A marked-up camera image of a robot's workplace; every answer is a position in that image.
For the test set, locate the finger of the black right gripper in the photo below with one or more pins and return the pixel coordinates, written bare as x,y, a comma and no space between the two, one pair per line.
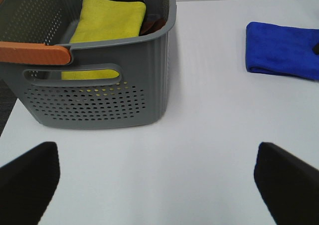
315,49

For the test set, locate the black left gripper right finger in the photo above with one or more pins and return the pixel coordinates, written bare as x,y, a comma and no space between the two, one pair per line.
288,186

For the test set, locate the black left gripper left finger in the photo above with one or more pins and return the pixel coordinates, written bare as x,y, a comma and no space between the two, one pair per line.
27,185

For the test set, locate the blue towel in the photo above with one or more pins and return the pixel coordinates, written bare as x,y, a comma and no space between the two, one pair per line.
281,50

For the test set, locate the grey perforated plastic basket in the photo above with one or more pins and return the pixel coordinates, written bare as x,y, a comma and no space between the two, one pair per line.
107,84

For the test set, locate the brown towel in basket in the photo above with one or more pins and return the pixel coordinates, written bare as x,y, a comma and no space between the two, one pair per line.
151,24

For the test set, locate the folded yellow towel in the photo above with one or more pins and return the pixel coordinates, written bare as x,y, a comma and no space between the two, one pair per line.
108,20

